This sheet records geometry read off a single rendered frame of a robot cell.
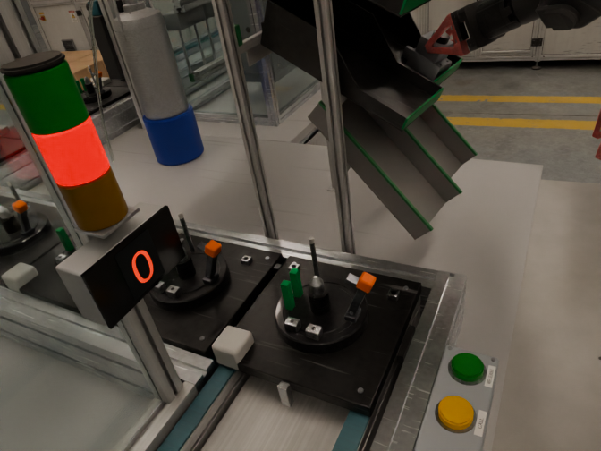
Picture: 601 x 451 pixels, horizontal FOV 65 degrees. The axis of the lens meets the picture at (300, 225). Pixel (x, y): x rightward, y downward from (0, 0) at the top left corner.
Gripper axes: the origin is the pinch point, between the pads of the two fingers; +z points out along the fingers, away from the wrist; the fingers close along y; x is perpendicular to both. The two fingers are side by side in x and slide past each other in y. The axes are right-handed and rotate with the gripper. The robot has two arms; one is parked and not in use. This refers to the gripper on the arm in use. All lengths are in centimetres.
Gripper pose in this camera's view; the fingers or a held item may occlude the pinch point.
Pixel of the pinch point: (437, 44)
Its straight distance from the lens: 90.6
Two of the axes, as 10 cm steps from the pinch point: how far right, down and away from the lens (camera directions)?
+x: 4.1, 8.9, 2.2
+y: -6.8, 4.5, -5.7
